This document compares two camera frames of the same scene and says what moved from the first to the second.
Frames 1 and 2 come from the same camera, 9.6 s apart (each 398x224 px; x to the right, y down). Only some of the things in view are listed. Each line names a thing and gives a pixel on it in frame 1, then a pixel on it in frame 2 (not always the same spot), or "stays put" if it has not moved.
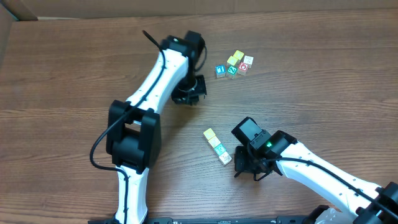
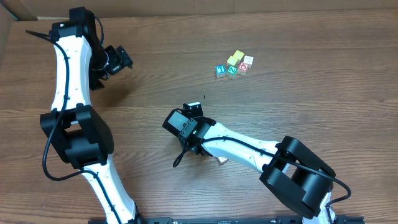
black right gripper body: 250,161 -> 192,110
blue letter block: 220,71 stays put
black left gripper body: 188,88 -> 114,62
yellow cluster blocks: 238,55 stays put
